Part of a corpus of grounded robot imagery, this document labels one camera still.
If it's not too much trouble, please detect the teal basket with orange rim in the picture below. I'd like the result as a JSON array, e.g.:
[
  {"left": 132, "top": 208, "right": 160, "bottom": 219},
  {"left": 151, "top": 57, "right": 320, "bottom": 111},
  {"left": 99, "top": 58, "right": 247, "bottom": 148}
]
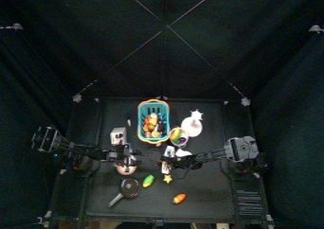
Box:
[{"left": 136, "top": 98, "right": 171, "bottom": 145}]

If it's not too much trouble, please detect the pink round toy bowl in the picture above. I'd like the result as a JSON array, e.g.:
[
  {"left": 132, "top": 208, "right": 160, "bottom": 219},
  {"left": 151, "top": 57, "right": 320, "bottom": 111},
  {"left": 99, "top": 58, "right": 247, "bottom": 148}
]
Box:
[{"left": 114, "top": 163, "right": 139, "bottom": 176}]

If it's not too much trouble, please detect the small white bowl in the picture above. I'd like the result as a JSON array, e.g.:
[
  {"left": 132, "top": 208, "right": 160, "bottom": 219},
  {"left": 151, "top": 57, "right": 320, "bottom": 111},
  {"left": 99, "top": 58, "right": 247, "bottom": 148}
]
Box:
[{"left": 168, "top": 127, "right": 190, "bottom": 148}]

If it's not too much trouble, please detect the grey toy toaster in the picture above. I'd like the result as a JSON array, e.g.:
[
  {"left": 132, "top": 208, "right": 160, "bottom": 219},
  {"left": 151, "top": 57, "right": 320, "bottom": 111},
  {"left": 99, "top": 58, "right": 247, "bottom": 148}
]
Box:
[{"left": 108, "top": 127, "right": 127, "bottom": 146}]

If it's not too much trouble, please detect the yellow green toy fruit half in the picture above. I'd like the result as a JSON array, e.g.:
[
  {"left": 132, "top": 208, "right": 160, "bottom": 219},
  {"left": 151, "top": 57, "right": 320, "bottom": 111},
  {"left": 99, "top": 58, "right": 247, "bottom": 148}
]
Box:
[{"left": 170, "top": 128, "right": 183, "bottom": 142}]

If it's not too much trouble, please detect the green yellow toy vegetable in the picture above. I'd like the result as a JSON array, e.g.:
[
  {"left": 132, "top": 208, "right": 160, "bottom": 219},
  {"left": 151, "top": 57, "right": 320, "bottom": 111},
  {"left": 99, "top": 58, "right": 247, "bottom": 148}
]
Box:
[{"left": 142, "top": 174, "right": 155, "bottom": 189}]

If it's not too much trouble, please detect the dark toy eggplant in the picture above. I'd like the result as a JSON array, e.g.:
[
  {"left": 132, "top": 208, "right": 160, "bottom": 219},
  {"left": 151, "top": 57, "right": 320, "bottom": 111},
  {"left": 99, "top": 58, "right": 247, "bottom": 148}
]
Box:
[{"left": 155, "top": 118, "right": 166, "bottom": 133}]

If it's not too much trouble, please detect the dark toy frying pan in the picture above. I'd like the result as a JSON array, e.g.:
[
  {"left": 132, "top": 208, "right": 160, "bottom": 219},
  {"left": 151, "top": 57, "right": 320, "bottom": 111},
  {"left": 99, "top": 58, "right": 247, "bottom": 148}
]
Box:
[{"left": 106, "top": 177, "right": 142, "bottom": 208}]

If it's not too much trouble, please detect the white round plate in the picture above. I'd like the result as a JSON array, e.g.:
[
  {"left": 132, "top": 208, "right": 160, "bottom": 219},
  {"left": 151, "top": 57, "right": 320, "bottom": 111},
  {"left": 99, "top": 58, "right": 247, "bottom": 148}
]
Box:
[{"left": 179, "top": 116, "right": 205, "bottom": 138}]

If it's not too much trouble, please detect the orange toy fruit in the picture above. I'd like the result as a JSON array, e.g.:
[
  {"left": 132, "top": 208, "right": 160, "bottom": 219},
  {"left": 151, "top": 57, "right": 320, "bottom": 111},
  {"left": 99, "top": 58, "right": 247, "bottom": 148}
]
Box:
[{"left": 143, "top": 116, "right": 154, "bottom": 132}]

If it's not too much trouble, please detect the orange toy carrot piece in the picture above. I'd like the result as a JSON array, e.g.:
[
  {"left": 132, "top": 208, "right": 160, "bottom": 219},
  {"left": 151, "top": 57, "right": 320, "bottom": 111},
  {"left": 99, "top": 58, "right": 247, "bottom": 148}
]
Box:
[{"left": 171, "top": 193, "right": 189, "bottom": 205}]

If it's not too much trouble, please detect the white star-shaped toy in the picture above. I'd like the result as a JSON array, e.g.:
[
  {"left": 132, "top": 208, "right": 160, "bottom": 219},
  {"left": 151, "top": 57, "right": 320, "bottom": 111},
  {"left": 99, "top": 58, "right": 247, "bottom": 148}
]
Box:
[{"left": 189, "top": 109, "right": 205, "bottom": 121}]

